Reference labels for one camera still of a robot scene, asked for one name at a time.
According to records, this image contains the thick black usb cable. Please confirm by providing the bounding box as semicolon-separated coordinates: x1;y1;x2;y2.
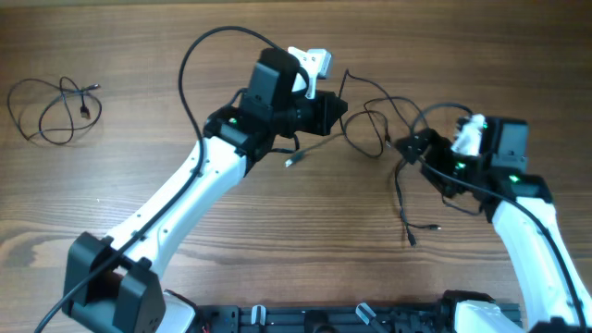
284;68;394;168

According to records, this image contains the black cable bundle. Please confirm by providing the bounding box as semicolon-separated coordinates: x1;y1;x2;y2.
363;95;443;248

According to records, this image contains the thin black usb cable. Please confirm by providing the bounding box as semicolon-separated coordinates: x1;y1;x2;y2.
6;76;103;146

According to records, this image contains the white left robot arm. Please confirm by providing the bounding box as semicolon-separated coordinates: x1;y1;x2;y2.
61;47;347;332

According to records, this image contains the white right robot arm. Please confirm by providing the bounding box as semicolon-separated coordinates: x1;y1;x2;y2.
394;114;591;332

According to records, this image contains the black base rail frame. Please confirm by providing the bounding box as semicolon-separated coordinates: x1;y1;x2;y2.
187;303;454;333

